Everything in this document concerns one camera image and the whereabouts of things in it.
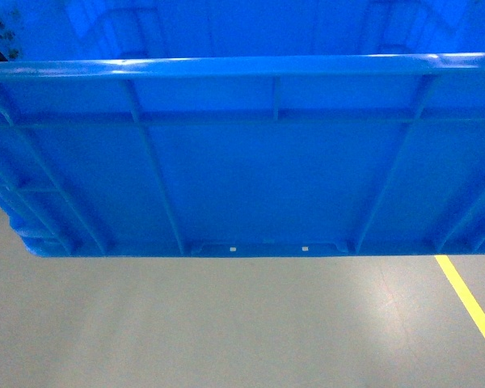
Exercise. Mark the large blue plastic crate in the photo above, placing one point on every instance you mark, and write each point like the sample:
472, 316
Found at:
243, 128

